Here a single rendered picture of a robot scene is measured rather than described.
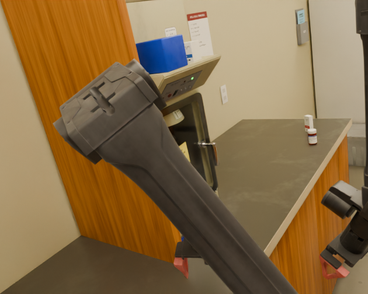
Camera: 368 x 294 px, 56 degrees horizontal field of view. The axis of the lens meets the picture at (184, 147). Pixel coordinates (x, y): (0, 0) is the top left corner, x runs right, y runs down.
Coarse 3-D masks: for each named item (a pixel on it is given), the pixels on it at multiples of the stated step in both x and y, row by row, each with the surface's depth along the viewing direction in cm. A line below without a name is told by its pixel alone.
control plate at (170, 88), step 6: (198, 72) 109; (186, 78) 105; (168, 84) 97; (174, 84) 101; (180, 84) 105; (186, 84) 109; (192, 84) 113; (168, 90) 101; (174, 90) 105; (186, 90) 114; (162, 96) 101; (174, 96) 109
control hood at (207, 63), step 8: (208, 56) 116; (216, 56) 113; (192, 64) 103; (200, 64) 106; (208, 64) 111; (216, 64) 117; (168, 72) 94; (176, 72) 96; (184, 72) 100; (192, 72) 105; (208, 72) 117; (160, 80) 93; (168, 80) 96; (200, 80) 117; (160, 88) 95; (192, 88) 117; (176, 96) 111
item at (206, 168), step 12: (192, 96) 121; (168, 108) 110; (180, 108) 116; (192, 108) 121; (168, 120) 111; (180, 120) 116; (192, 120) 121; (204, 120) 127; (180, 132) 116; (192, 132) 122; (204, 132) 128; (180, 144) 116; (192, 144) 122; (192, 156) 122; (204, 156) 128; (204, 168) 129; (216, 180) 136
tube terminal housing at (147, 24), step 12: (156, 0) 106; (168, 0) 110; (180, 0) 115; (132, 12) 98; (144, 12) 102; (156, 12) 106; (168, 12) 110; (180, 12) 115; (132, 24) 98; (144, 24) 102; (156, 24) 106; (168, 24) 111; (180, 24) 116; (144, 36) 102; (156, 36) 106; (180, 96) 117; (216, 192) 139
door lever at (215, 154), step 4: (204, 144) 127; (208, 144) 126; (212, 144) 124; (216, 144) 125; (212, 148) 125; (216, 148) 125; (212, 152) 126; (216, 152) 125; (216, 156) 126; (216, 160) 126; (216, 164) 127
